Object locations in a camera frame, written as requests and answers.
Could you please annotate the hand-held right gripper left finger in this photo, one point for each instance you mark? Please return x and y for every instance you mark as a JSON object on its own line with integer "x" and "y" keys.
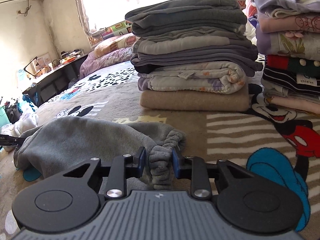
{"x": 142, "y": 158}

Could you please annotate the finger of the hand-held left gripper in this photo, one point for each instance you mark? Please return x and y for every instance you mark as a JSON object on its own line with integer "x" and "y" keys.
{"x": 10, "y": 140}

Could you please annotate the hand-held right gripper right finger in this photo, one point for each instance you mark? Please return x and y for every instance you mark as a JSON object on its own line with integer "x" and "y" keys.
{"x": 175, "y": 163}

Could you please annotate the grey sweatpants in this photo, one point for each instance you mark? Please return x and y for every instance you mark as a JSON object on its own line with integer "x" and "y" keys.
{"x": 75, "y": 140}

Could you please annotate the stack of folded grey clothes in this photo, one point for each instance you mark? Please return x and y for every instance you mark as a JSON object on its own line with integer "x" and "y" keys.
{"x": 190, "y": 42}

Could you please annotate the stack of folded colourful clothes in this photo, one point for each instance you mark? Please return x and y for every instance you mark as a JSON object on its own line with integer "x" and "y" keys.
{"x": 287, "y": 42}

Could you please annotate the white cloth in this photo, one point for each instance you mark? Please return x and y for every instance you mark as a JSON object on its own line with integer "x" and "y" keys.
{"x": 25, "y": 125}

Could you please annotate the teal bin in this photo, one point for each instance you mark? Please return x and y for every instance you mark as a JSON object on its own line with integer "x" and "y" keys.
{"x": 3, "y": 116}

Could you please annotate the blue cloth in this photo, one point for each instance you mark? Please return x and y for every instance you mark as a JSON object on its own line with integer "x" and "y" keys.
{"x": 30, "y": 102}

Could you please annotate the cartoon printed blanket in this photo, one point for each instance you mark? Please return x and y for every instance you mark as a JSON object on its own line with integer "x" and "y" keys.
{"x": 225, "y": 135}

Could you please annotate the light blue paper sheet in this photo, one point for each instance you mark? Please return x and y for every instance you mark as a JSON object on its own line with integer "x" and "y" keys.
{"x": 23, "y": 76}

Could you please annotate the dark desk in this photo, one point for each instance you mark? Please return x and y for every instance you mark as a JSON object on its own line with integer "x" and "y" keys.
{"x": 55, "y": 80}

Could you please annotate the black desk lamp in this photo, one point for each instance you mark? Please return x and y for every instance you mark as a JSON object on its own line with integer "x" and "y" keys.
{"x": 30, "y": 66}

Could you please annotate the row of small desk things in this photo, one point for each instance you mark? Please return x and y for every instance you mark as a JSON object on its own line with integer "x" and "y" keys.
{"x": 71, "y": 57}

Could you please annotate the purple floral quilt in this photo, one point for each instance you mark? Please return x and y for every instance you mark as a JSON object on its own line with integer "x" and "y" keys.
{"x": 100, "y": 62}

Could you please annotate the orange beige quilt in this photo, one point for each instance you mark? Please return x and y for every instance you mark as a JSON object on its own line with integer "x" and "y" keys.
{"x": 115, "y": 45}

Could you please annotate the colourful picture mat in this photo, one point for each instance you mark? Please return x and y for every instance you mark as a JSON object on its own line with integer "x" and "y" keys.
{"x": 112, "y": 31}

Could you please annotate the window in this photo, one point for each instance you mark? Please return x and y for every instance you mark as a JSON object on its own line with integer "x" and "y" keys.
{"x": 140, "y": 0}

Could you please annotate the wall paper sheet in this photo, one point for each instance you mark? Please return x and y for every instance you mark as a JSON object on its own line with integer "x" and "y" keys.
{"x": 43, "y": 61}

